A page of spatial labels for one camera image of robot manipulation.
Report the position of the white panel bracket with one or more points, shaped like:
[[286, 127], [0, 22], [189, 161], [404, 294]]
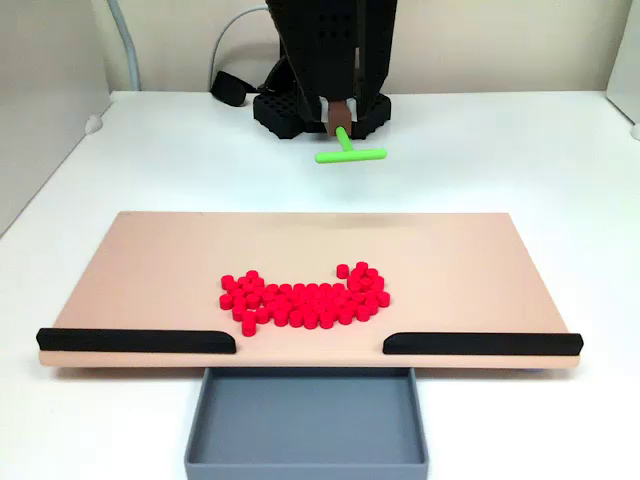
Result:
[[635, 131], [93, 125]]

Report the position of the grey tube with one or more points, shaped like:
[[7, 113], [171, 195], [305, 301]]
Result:
[[134, 65]]

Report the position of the beige flat board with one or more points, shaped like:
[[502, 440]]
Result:
[[150, 260]]

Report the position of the black edge rail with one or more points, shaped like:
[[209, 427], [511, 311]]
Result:
[[135, 341], [480, 344]]

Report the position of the grey rectangular container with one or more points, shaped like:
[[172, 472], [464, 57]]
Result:
[[307, 425]]

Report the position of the red cylindrical granule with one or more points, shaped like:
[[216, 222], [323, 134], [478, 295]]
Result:
[[347, 315], [238, 295], [281, 302], [300, 288], [254, 301], [313, 288], [308, 294], [334, 310], [373, 274], [352, 283], [294, 309], [362, 267], [270, 299], [258, 283], [252, 276], [351, 290], [356, 275], [379, 281], [321, 310], [376, 290], [312, 320], [371, 296], [364, 312], [282, 317], [315, 302], [286, 288], [240, 302], [302, 301], [298, 318], [249, 317], [333, 295], [243, 282], [260, 293], [328, 302], [338, 288], [328, 319], [273, 289], [354, 308], [239, 313], [283, 293], [359, 298], [307, 310], [325, 288], [321, 295], [372, 304], [364, 290], [342, 303], [345, 296], [273, 309], [248, 289], [384, 298], [295, 295], [226, 301], [342, 271], [249, 327], [262, 315], [228, 282], [366, 283]]

